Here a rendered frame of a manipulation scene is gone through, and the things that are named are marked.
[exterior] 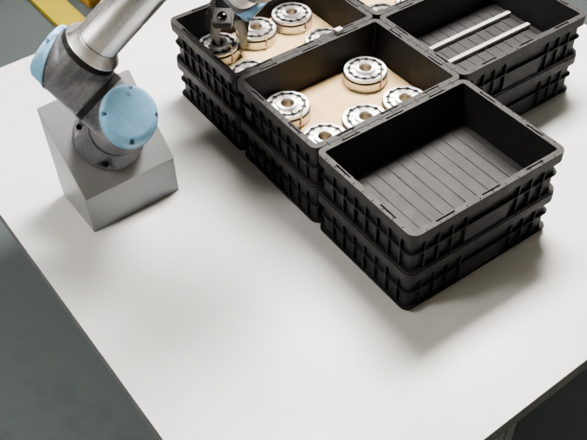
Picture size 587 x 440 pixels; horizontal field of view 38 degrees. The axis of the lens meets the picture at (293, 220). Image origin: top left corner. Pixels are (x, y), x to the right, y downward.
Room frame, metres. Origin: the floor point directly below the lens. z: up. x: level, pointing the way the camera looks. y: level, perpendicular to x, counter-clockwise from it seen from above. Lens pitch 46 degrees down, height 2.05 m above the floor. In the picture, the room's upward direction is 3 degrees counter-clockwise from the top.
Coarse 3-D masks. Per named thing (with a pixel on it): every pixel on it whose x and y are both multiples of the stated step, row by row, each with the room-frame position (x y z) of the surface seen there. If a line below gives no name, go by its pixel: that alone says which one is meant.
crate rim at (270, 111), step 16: (352, 32) 1.69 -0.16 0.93; (304, 48) 1.63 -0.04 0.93; (416, 48) 1.61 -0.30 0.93; (272, 64) 1.57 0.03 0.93; (240, 80) 1.51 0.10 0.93; (448, 80) 1.48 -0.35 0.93; (256, 96) 1.46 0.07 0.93; (416, 96) 1.43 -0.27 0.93; (272, 112) 1.40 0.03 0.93; (384, 112) 1.39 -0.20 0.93; (288, 128) 1.35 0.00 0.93; (352, 128) 1.34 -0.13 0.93; (304, 144) 1.30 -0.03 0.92; (320, 144) 1.29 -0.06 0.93
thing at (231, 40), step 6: (204, 36) 1.80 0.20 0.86; (210, 36) 1.80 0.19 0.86; (222, 36) 1.79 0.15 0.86; (228, 36) 1.80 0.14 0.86; (204, 42) 1.77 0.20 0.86; (228, 42) 1.77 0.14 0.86; (234, 42) 1.76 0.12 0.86; (210, 48) 1.74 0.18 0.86; (228, 48) 1.74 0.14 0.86; (234, 48) 1.74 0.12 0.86; (216, 54) 1.72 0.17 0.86; (222, 54) 1.71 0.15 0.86; (228, 54) 1.72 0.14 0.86
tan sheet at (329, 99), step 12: (324, 84) 1.62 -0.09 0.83; (336, 84) 1.62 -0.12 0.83; (396, 84) 1.61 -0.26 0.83; (408, 84) 1.61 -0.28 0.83; (312, 96) 1.58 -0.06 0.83; (324, 96) 1.57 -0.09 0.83; (336, 96) 1.57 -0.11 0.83; (348, 96) 1.57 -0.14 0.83; (360, 96) 1.57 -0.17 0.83; (372, 96) 1.57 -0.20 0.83; (312, 108) 1.53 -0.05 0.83; (324, 108) 1.53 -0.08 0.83; (336, 108) 1.53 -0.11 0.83; (312, 120) 1.49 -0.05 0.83; (324, 120) 1.49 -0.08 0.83; (336, 120) 1.48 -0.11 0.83
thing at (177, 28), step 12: (348, 0) 1.82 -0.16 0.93; (192, 12) 1.80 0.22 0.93; (360, 12) 1.77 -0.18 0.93; (180, 24) 1.75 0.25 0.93; (348, 24) 1.71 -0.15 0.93; (180, 36) 1.73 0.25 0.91; (192, 36) 1.70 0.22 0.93; (324, 36) 1.67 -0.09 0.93; (192, 48) 1.68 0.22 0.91; (204, 48) 1.64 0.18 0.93; (300, 48) 1.63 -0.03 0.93; (216, 60) 1.59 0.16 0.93; (228, 72) 1.55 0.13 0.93; (240, 72) 1.54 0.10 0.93
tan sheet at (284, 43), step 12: (312, 12) 1.93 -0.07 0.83; (312, 24) 1.87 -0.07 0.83; (324, 24) 1.87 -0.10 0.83; (288, 36) 1.83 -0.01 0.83; (300, 36) 1.82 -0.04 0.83; (240, 48) 1.78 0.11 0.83; (276, 48) 1.78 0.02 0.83; (288, 48) 1.77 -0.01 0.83; (240, 60) 1.73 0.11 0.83; (264, 60) 1.73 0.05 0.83
